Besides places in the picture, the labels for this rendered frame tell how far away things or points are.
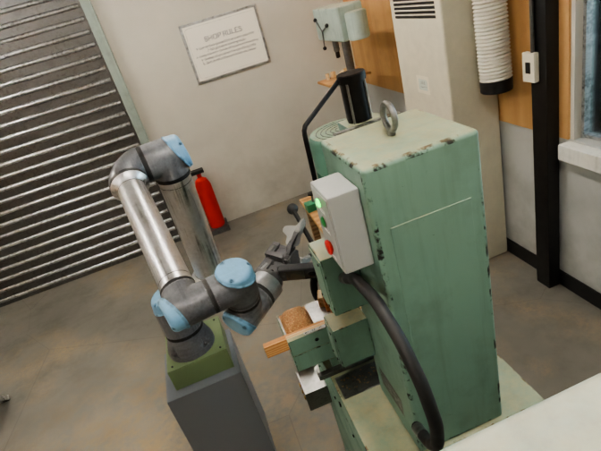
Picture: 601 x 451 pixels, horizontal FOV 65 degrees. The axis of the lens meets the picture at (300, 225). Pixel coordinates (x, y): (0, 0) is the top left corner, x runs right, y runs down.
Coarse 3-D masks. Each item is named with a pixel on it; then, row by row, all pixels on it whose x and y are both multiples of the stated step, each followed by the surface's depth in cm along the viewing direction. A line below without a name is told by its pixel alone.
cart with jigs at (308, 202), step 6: (306, 198) 317; (312, 198) 296; (306, 204) 296; (312, 204) 294; (306, 210) 304; (312, 210) 296; (312, 216) 291; (312, 222) 320; (318, 222) 282; (312, 228) 322; (318, 234) 325
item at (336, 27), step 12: (324, 12) 324; (336, 12) 306; (348, 12) 304; (360, 12) 296; (324, 24) 332; (336, 24) 313; (348, 24) 302; (360, 24) 299; (324, 36) 340; (336, 36) 320; (348, 36) 313; (360, 36) 302; (324, 48) 344; (336, 48) 349; (348, 48) 332; (348, 60) 335; (324, 84) 354
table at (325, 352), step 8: (312, 304) 152; (312, 312) 148; (320, 312) 147; (328, 312) 146; (280, 320) 149; (312, 320) 145; (328, 344) 135; (312, 352) 135; (320, 352) 135; (328, 352) 136; (296, 360) 134; (304, 360) 135; (312, 360) 136; (320, 360) 137; (304, 368) 136
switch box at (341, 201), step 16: (336, 176) 88; (320, 192) 84; (336, 192) 82; (352, 192) 81; (336, 208) 82; (352, 208) 82; (336, 224) 83; (352, 224) 84; (336, 240) 84; (352, 240) 85; (368, 240) 86; (336, 256) 89; (352, 256) 86; (368, 256) 87
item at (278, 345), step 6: (312, 324) 137; (300, 330) 136; (282, 336) 136; (270, 342) 135; (276, 342) 135; (282, 342) 135; (264, 348) 134; (270, 348) 134; (276, 348) 135; (282, 348) 136; (288, 348) 136; (270, 354) 135; (276, 354) 136
